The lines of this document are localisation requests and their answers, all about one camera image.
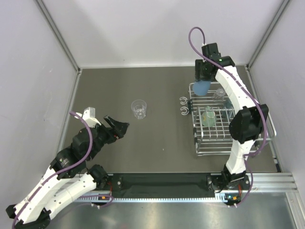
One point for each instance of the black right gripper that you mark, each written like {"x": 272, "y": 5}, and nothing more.
{"x": 199, "y": 75}

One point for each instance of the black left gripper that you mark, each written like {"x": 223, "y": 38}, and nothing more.
{"x": 118, "y": 129}

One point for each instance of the blue plastic cup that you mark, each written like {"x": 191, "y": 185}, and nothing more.
{"x": 201, "y": 88}

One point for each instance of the small clear plastic cup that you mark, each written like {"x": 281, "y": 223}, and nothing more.
{"x": 218, "y": 96}

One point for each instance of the large clear plastic cup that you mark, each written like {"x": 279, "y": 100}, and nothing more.
{"x": 139, "y": 108}

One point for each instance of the grey blue ceramic mug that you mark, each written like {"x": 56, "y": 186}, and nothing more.
{"x": 229, "y": 108}

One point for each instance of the green ceramic mug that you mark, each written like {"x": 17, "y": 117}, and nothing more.
{"x": 208, "y": 117}

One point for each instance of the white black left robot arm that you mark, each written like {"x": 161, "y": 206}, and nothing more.
{"x": 67, "y": 177}

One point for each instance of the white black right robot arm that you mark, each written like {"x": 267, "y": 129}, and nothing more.
{"x": 250, "y": 116}

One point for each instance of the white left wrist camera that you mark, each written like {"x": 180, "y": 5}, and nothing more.
{"x": 89, "y": 117}

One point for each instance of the silver wire dish rack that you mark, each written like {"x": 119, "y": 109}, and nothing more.
{"x": 208, "y": 140}

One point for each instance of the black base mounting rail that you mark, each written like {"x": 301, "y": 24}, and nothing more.
{"x": 169, "y": 185}

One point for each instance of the white toothed cable duct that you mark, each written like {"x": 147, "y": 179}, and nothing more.
{"x": 221, "y": 197}

